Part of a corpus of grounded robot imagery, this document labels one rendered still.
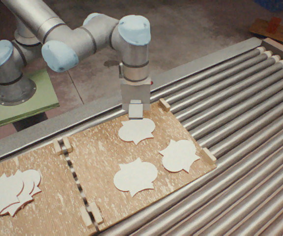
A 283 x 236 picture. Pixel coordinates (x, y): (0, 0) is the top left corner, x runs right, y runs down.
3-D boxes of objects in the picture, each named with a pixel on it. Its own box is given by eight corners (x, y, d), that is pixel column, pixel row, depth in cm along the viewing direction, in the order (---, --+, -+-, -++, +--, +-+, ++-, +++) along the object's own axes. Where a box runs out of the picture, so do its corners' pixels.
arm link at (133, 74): (150, 68, 59) (118, 68, 59) (149, 82, 62) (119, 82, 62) (149, 52, 64) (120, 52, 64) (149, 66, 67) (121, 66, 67)
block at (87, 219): (80, 211, 64) (77, 207, 62) (86, 208, 64) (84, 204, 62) (88, 230, 60) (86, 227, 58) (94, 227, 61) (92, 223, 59)
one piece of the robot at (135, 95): (115, 85, 57) (120, 128, 69) (151, 85, 57) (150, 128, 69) (119, 58, 65) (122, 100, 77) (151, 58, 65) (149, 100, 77)
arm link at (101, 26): (69, 20, 57) (99, 32, 52) (100, 7, 63) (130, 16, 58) (74, 48, 63) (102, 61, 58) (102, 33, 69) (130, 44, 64)
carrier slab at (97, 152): (63, 141, 82) (62, 138, 81) (160, 103, 95) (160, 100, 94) (100, 231, 61) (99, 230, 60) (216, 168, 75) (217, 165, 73)
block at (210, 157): (199, 152, 77) (201, 148, 75) (204, 150, 78) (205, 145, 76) (211, 165, 73) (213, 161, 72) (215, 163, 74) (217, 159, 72)
